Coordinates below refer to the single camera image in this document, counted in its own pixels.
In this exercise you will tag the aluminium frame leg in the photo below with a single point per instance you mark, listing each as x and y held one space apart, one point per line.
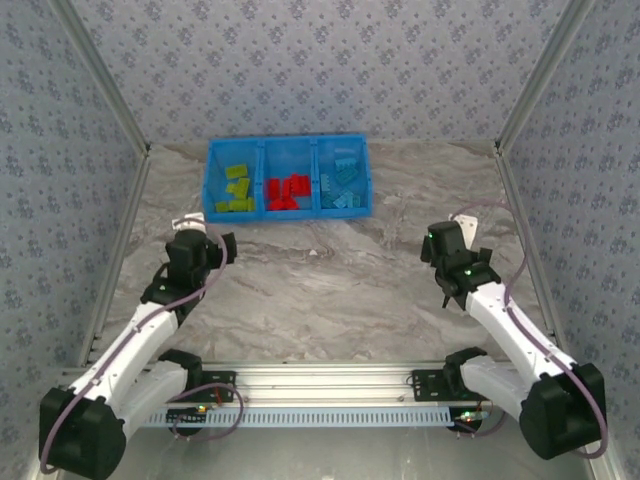
609 470

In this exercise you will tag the small red lego brick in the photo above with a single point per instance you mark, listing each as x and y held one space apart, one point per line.
273 185

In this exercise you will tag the grey metal panel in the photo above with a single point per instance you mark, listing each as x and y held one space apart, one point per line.
320 455

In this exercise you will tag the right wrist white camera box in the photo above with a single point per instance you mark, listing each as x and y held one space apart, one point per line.
467 226

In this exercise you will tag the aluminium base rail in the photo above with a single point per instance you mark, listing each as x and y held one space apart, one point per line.
320 385

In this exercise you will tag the aluminium table side rail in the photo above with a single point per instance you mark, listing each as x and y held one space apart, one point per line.
515 200
131 200

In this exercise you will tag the small green lego brick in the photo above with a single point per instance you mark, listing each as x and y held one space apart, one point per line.
233 189
222 206

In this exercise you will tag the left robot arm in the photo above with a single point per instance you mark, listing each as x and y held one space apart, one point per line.
130 345

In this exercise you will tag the small black circuit board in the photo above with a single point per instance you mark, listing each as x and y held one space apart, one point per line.
187 415
470 419

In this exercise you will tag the aluminium frame post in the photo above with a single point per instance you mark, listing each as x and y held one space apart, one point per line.
539 75
107 80

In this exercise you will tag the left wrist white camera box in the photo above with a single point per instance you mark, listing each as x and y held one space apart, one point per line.
189 222

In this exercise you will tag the long blue lego brick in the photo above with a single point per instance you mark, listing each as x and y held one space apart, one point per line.
327 185
354 202
328 201
345 161
343 195
348 176

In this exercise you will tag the long red lego brick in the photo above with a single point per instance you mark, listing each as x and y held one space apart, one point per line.
291 203
274 203
303 183
288 184

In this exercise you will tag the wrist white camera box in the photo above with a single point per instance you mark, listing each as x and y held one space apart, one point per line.
467 226
189 222

